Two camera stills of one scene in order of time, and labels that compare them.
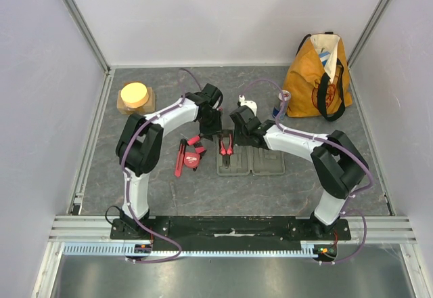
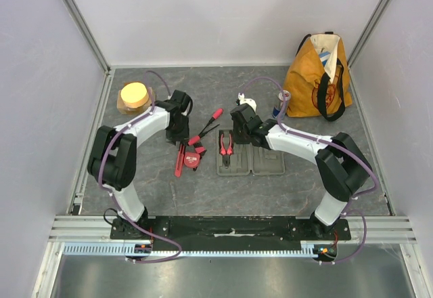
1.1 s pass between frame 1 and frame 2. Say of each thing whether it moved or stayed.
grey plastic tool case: stayed
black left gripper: moved
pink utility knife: stayed
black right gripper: stayed
